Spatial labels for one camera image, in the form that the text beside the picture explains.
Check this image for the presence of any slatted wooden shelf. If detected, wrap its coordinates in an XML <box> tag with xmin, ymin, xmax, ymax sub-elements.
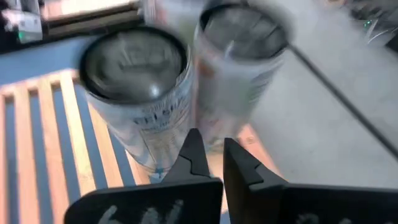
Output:
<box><xmin>0</xmin><ymin>68</ymin><xmax>280</xmax><ymax>224</ymax></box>

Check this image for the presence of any black floor equipment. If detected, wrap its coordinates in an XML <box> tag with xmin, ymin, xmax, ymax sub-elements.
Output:
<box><xmin>348</xmin><ymin>0</ymin><xmax>398</xmax><ymax>52</ymax></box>

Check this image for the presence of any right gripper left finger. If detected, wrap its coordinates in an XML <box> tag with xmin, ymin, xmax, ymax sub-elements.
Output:
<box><xmin>63</xmin><ymin>128</ymin><xmax>224</xmax><ymax>224</ymax></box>

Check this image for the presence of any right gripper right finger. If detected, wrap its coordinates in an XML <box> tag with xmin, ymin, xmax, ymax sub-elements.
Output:
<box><xmin>223</xmin><ymin>137</ymin><xmax>398</xmax><ymax>224</ymax></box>

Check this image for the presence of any white Celsius Arctic Vibe can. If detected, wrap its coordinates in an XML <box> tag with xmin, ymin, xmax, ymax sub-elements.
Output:
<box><xmin>78</xmin><ymin>26</ymin><xmax>195</xmax><ymax>183</ymax></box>

